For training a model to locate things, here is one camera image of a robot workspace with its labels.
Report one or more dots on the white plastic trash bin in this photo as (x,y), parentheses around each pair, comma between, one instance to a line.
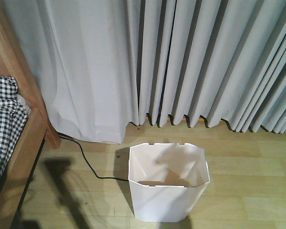
(166,180)

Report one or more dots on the light grey curtain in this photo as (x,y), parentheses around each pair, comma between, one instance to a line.
(101,64)

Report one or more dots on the black white checkered blanket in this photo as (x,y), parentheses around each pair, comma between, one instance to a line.
(13,118)

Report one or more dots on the wooden bed frame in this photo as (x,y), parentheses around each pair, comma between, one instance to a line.
(37,130)

